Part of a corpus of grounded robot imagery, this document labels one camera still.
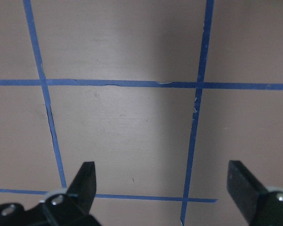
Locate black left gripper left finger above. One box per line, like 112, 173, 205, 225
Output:
66, 161, 95, 214

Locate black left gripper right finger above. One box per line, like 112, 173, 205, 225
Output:
227, 160, 268, 223

